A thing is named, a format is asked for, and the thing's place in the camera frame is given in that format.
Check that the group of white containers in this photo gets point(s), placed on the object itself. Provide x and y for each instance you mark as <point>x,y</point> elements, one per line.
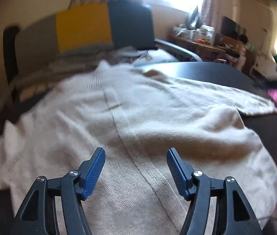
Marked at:
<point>190,33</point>

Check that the beige knit sweater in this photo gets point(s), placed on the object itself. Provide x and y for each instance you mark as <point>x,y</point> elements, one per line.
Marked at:
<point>128,117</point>

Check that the wooden desk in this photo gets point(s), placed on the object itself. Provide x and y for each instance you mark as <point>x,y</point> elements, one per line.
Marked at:
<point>202,49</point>

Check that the colour block sofa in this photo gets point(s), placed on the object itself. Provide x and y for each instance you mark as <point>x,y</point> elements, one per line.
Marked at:
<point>84,27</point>

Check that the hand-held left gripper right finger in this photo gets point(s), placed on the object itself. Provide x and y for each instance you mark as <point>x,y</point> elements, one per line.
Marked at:
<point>177,173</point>

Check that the grey cloth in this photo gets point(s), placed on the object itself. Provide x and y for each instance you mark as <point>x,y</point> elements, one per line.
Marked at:
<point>126,53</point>

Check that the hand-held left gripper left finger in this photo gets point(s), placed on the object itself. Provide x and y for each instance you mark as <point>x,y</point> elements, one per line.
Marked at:
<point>93,173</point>

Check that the black flat monitor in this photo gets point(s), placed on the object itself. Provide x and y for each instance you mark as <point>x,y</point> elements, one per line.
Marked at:
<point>231,28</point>

